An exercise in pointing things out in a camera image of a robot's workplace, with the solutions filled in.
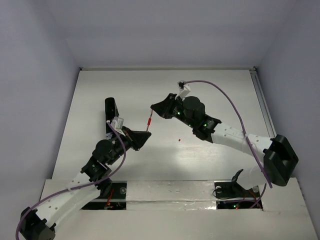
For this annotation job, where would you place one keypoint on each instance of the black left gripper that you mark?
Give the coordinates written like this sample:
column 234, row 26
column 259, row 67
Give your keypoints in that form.
column 130, row 141

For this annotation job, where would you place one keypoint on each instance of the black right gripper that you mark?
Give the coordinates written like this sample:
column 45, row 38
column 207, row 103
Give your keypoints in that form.
column 164, row 108

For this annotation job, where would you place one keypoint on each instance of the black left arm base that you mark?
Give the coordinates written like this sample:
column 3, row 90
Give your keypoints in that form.
column 115, row 200

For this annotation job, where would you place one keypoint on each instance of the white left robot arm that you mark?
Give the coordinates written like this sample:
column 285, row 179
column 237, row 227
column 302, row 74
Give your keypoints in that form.
column 39, row 222

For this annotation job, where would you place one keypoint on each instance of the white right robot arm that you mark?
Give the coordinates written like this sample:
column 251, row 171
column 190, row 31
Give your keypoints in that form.
column 276, row 159

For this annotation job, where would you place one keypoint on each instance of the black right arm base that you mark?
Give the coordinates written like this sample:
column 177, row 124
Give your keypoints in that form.
column 230, row 195

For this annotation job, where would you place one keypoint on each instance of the black stationery container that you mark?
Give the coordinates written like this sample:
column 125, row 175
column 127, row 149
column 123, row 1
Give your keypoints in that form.
column 111, row 111

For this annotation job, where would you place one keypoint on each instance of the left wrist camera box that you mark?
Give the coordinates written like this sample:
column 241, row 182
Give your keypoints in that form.
column 116, row 123

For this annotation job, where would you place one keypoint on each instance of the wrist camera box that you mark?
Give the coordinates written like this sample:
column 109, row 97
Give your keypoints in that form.
column 116, row 123
column 184, row 89

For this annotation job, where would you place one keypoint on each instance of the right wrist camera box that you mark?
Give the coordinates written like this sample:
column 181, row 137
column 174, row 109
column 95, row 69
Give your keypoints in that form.
column 184, row 89

